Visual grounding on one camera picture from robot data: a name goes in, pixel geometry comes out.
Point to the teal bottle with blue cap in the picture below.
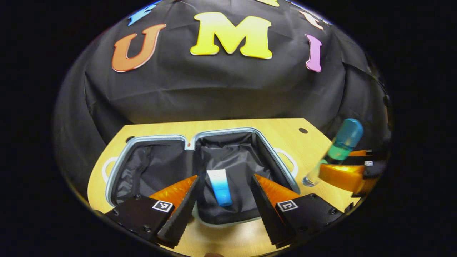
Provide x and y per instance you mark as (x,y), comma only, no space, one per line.
(344,141)

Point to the light blue suitcase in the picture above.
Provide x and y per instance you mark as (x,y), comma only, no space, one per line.
(157,167)

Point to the black backdrop cloth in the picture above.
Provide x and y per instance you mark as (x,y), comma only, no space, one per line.
(214,92)

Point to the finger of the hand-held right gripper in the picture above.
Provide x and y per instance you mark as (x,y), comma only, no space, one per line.
(339,176)
(360,153)

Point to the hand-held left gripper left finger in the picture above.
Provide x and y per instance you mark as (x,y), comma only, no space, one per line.
(180,217)

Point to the white and blue tube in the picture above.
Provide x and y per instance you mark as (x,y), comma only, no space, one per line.
(219,187)

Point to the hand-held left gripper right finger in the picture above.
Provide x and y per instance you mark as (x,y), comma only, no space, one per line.
(267,214)

